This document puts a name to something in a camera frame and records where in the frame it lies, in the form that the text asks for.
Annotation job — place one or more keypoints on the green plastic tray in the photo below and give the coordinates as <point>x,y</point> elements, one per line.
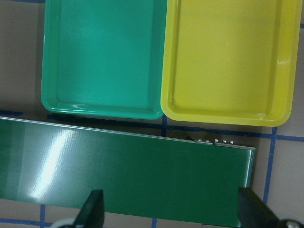
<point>104,57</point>

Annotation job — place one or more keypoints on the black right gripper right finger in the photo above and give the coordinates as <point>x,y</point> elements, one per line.
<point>252,212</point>

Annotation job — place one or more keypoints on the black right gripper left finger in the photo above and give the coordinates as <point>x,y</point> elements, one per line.
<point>92,213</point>

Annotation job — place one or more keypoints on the green conveyor belt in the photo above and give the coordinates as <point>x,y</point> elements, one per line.
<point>140,175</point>

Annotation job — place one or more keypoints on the yellow plastic tray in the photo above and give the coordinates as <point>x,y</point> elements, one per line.
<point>230,61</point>

